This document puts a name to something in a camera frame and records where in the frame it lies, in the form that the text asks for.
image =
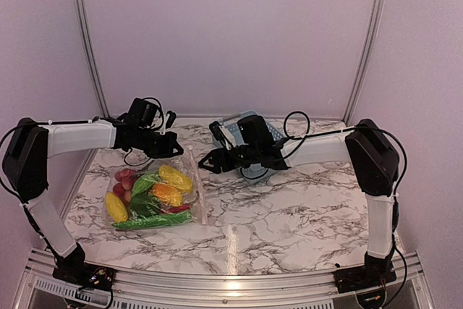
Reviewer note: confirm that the green fake cucumber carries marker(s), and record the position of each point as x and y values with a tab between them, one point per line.
157	221

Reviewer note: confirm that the aluminium front rail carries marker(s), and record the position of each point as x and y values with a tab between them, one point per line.
150	289

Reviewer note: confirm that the clear zip top bag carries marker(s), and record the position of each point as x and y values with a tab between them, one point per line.
185	164

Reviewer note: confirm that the aluminium corner post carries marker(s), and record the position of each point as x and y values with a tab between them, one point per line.
362	68
89	53

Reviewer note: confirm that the small yellow fake corn cob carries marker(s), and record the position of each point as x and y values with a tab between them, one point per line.
115	208

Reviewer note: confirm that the red fake grape bunch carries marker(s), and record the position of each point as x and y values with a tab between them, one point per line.
125	180

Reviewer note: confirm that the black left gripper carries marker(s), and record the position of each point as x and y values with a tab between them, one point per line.
168	148

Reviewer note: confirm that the green fake leafy vegetable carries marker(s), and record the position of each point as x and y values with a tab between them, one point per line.
143	203

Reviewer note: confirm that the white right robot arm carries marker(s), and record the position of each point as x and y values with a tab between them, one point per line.
366	147

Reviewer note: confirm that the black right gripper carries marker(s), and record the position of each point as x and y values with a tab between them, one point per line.
216	161

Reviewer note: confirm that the red fake chili pepper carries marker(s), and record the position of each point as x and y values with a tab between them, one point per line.
176	209

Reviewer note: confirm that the right aluminium corner post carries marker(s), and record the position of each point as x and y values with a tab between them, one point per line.
362	68

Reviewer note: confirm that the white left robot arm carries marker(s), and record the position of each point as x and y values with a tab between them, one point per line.
32	151

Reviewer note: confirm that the light blue perforated plastic basket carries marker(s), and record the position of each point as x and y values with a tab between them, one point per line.
252	129

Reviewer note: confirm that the left aluminium corner post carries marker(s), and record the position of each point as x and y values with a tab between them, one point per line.
89	53

